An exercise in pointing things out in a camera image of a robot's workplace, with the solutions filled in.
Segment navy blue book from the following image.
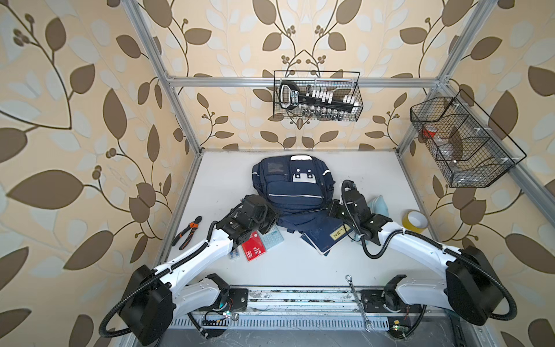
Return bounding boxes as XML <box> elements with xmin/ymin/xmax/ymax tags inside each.
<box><xmin>301</xmin><ymin>217</ymin><xmax>351</xmax><ymax>256</ymax></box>

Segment navy blue backpack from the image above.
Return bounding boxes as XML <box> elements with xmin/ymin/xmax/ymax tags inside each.
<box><xmin>251</xmin><ymin>154</ymin><xmax>335</xmax><ymax>234</ymax></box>

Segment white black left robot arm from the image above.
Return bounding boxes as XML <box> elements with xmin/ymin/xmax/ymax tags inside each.
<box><xmin>98</xmin><ymin>195</ymin><xmax>279</xmax><ymax>346</ymax></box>

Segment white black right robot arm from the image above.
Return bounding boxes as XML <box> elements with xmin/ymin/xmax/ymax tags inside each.
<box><xmin>338</xmin><ymin>180</ymin><xmax>518</xmax><ymax>325</ymax></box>

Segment light blue pencil case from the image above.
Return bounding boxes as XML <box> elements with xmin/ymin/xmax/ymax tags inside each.
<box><xmin>368</xmin><ymin>195</ymin><xmax>390</xmax><ymax>217</ymax></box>

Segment clear blister pack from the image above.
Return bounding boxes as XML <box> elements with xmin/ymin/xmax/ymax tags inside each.
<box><xmin>228</xmin><ymin>248</ymin><xmax>241</xmax><ymax>261</ymax></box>

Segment red packaged item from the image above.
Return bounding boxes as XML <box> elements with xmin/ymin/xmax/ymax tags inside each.
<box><xmin>241</xmin><ymin>231</ymin><xmax>267</xmax><ymax>262</ymax></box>

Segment red black pliers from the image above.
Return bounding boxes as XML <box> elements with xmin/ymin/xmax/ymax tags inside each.
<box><xmin>171</xmin><ymin>216</ymin><xmax>202</xmax><ymax>250</ymax></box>

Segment yellow tape roll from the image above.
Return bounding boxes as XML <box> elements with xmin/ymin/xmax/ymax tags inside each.
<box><xmin>402</xmin><ymin>211</ymin><xmax>429</xmax><ymax>234</ymax></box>

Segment black socket set holder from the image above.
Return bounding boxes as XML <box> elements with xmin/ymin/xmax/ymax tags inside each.
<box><xmin>273</xmin><ymin>79</ymin><xmax>364</xmax><ymax>115</ymax></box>

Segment silver combination wrench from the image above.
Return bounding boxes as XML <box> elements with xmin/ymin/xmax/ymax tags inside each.
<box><xmin>345</xmin><ymin>275</ymin><xmax>373</xmax><ymax>332</ymax></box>

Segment black wire basket back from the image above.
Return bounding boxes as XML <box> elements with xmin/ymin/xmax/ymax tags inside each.
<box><xmin>273</xmin><ymin>69</ymin><xmax>364</xmax><ymax>122</ymax></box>

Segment black wire basket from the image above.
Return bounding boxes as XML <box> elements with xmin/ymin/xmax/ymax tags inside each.
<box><xmin>410</xmin><ymin>90</ymin><xmax>527</xmax><ymax>188</ymax></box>
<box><xmin>273</xmin><ymin>69</ymin><xmax>364</xmax><ymax>122</ymax></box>

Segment black wire basket right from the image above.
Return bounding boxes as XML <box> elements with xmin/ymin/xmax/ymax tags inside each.
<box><xmin>410</xmin><ymin>90</ymin><xmax>527</xmax><ymax>188</ymax></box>

